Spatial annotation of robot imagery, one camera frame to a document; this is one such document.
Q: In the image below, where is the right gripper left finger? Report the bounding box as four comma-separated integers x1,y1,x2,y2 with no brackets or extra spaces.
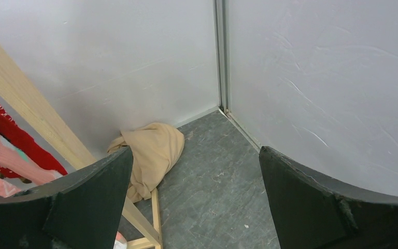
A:
0,147,133,248

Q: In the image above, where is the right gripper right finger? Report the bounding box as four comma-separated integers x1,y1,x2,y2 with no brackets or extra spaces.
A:
259,146,398,248

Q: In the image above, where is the beige cloth pile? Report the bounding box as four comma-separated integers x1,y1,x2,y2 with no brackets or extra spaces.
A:
107,122,185,203

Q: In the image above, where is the pink sock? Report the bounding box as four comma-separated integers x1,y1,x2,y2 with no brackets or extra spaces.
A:
0,135,122,248

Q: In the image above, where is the red snowflake sock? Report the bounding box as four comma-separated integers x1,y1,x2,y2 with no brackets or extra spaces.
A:
0,105,67,175

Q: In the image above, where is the wooden frame stand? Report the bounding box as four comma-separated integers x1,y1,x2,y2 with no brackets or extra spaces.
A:
0,46,163,248

